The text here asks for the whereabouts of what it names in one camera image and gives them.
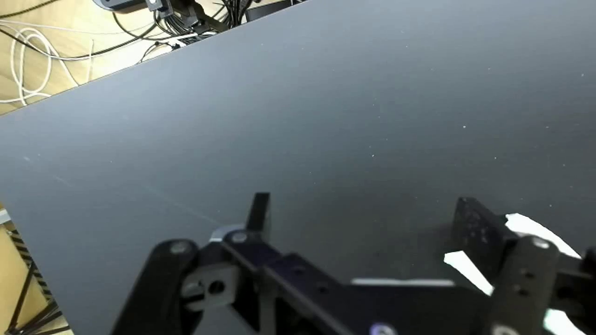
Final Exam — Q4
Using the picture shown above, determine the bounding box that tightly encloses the black folding stand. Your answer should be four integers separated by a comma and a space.
0, 223, 72, 335

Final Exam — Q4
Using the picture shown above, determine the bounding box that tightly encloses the black cables bundle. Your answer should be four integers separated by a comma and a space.
0, 0, 301, 63

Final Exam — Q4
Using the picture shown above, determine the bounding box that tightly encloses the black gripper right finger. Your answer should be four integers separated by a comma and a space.
452, 197, 596, 335

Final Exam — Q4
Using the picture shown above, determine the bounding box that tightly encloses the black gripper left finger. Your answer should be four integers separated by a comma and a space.
113, 191, 271, 335

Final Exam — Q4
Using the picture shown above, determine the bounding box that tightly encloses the white cloth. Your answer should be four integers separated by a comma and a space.
353, 212, 587, 335

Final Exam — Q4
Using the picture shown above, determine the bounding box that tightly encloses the white cable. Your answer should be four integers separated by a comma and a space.
0, 26, 96, 107

